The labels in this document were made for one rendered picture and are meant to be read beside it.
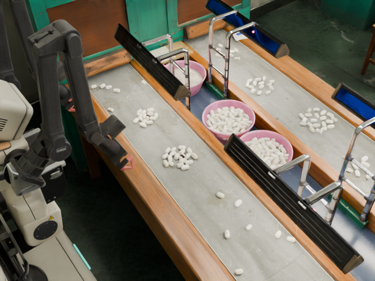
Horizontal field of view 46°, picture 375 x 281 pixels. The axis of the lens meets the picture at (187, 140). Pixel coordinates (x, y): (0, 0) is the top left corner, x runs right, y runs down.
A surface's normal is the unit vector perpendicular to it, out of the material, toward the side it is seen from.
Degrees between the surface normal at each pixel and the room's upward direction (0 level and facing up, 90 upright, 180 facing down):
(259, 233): 0
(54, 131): 77
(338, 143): 0
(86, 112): 87
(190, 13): 90
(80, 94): 90
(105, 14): 90
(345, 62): 0
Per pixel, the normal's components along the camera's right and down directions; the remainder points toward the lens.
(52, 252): -0.03, -0.71
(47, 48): 0.60, 0.55
